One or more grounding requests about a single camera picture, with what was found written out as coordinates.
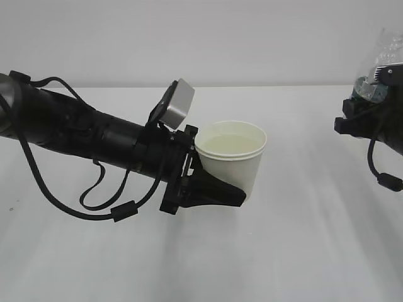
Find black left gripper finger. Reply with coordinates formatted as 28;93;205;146
185;155;246;208

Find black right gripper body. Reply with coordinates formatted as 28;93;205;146
334;86;402;154

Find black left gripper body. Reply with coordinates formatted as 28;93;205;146
139;125;198;215

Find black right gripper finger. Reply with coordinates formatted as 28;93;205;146
342;98;368;118

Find white paper cup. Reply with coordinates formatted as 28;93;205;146
195;120;267;200

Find clear water bottle green label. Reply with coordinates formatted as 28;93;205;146
351;28;402;104

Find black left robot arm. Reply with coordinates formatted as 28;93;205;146
1;71;246;221

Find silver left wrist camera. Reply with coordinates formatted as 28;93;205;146
147;78;195;130

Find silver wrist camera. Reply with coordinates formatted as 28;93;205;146
147;78;195;130
371;62;402;86

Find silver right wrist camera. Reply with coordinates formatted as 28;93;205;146
371;62;402;86

